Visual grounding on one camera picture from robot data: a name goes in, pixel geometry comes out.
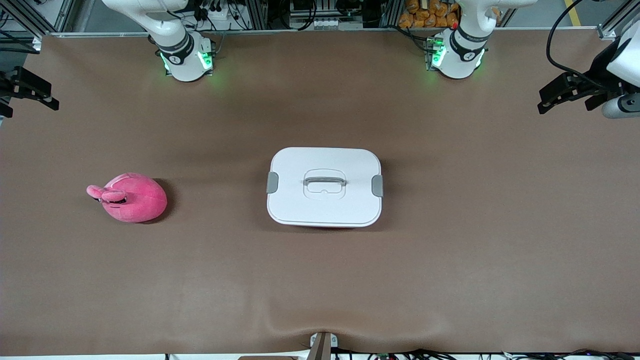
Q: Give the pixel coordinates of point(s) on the upright aluminium frame post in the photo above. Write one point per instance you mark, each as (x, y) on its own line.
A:
(257, 12)
(390, 12)

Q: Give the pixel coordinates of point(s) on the brown table cover sheet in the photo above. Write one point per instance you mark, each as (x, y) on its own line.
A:
(320, 280)

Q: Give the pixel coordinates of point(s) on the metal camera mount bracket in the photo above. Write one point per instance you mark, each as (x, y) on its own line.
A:
(322, 347)

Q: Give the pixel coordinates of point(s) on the slanted aluminium frame post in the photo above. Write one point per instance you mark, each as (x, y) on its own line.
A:
(27, 20)
(612, 27)

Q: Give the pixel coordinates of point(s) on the white box lid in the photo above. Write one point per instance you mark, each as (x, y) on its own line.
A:
(300, 200)

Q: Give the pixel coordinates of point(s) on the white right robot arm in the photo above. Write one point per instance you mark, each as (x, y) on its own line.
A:
(180, 65)

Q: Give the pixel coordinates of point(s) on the long aluminium table rail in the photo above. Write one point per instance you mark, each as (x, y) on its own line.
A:
(300, 31)

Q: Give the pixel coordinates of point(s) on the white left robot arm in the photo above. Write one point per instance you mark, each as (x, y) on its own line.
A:
(457, 62)

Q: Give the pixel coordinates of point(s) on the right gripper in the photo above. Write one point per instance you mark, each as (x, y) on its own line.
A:
(10, 86)

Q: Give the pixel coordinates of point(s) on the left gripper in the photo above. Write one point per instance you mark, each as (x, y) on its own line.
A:
(598, 68)

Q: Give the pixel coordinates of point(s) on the white power strip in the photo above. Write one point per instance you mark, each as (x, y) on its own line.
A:
(220, 14)

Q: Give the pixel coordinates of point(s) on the pink plush toy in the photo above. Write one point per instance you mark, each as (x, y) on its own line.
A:
(135, 200)

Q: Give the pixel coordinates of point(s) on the orange packaged snacks pile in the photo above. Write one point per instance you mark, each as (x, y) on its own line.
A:
(425, 15)

